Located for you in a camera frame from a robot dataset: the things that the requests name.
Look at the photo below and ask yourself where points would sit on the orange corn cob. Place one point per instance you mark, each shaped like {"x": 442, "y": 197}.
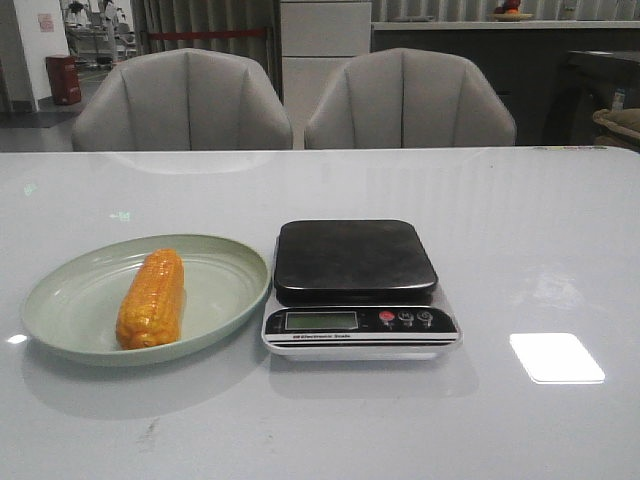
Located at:
{"x": 150, "y": 314}

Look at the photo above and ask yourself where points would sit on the black electronic kitchen scale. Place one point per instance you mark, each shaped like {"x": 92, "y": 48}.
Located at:
{"x": 356, "y": 290}

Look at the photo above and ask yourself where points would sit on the right grey upholstered chair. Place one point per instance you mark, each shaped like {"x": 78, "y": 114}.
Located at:
{"x": 409, "y": 98}

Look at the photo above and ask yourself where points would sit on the grey upholstered chair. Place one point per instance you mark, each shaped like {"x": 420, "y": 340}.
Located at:
{"x": 409, "y": 98}
{"x": 181, "y": 100}

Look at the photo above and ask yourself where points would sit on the left grey upholstered chair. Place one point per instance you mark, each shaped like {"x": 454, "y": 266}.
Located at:
{"x": 181, "y": 100}

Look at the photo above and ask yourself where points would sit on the white drawer cabinet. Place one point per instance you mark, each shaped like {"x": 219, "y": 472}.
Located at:
{"x": 317, "y": 36}

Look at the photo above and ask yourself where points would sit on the pale green plate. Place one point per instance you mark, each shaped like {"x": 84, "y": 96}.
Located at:
{"x": 72, "y": 311}

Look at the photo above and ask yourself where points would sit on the dark counter with white top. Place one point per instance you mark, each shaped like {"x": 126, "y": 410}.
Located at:
{"x": 520, "y": 59}

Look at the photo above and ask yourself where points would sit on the fruit bowl on counter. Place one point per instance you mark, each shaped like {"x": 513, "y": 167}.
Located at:
{"x": 509, "y": 11}

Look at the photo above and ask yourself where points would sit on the dark side table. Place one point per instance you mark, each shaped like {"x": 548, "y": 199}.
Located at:
{"x": 588, "y": 81}

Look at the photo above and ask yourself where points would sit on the tan cushion at right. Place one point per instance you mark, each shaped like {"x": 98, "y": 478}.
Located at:
{"x": 618, "y": 128}

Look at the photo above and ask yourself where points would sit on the pink wall notice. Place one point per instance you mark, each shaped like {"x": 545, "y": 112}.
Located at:
{"x": 46, "y": 23}

